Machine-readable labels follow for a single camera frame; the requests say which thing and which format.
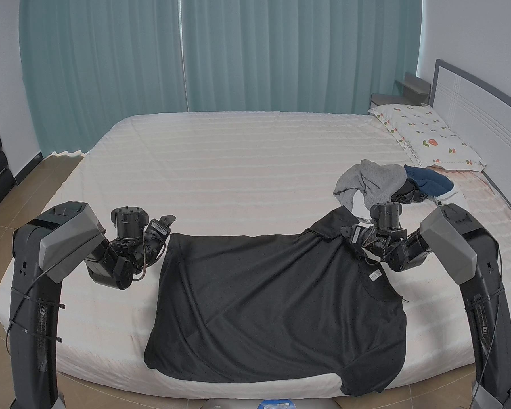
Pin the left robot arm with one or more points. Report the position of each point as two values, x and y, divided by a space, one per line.
68 237

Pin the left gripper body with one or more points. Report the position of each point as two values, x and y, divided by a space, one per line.
153 237

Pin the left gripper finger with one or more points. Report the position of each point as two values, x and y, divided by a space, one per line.
168 219

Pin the black T-shirt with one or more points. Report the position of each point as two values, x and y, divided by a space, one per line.
259 305

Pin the white printed pillow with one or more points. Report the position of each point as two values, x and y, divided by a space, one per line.
430 134

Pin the bed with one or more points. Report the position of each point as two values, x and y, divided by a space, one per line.
238 164

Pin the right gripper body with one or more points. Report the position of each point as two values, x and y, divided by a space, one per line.
362 237

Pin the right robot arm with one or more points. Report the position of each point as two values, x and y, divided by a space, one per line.
451 245

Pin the grey bedside table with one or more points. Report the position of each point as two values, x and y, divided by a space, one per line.
387 99

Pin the pile of clothes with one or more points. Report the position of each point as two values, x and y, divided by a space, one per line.
379 181

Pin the blue-green curtain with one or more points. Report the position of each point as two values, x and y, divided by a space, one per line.
302 36
102 58

